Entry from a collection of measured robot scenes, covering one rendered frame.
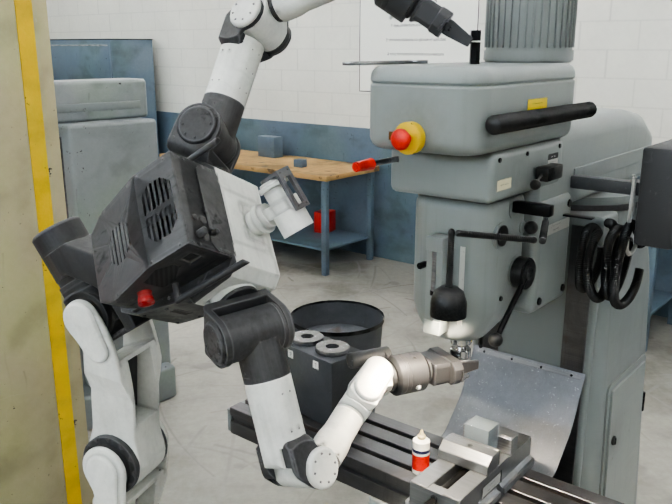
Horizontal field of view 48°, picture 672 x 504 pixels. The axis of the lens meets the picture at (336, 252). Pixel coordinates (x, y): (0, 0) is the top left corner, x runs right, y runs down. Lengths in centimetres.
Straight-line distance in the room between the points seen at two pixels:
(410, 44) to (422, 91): 532
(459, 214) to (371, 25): 549
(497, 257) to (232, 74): 67
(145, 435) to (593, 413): 113
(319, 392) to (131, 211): 79
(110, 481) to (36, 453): 139
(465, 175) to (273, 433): 61
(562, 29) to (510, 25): 11
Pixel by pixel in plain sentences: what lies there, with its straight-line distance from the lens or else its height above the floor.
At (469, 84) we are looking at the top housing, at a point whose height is 186.
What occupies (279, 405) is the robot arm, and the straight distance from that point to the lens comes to 141.
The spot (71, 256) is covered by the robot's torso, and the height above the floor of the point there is 150.
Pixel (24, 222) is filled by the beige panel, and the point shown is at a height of 132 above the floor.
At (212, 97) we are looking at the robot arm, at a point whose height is 182.
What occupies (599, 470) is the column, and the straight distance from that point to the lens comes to 221.
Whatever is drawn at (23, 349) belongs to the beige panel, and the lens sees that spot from 300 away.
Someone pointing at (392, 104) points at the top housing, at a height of 182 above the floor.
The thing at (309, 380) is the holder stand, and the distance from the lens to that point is 203.
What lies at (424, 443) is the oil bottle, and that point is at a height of 104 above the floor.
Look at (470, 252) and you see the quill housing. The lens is 156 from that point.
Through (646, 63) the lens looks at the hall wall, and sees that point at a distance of 588.
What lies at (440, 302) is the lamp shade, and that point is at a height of 145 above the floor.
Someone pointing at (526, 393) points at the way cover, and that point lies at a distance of 209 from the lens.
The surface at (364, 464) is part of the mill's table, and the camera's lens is 188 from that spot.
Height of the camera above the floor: 192
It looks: 15 degrees down
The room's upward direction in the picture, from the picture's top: straight up
